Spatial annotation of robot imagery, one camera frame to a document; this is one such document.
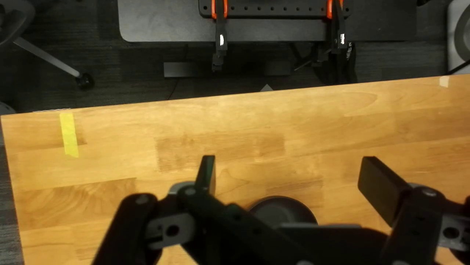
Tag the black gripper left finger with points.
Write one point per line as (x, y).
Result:
(206, 175)

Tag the orange handled clamp left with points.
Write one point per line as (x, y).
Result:
(219, 14)

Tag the office chair base leg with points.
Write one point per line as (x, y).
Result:
(15, 17)

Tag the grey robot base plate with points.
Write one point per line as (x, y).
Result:
(182, 20)

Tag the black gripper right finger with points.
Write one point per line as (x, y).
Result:
(382, 187)

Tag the orange handled clamp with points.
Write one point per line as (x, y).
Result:
(219, 14)
(338, 42)

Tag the yellow tape strip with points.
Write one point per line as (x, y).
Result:
(69, 134)

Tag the orange handled clamp right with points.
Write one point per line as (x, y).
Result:
(338, 42)

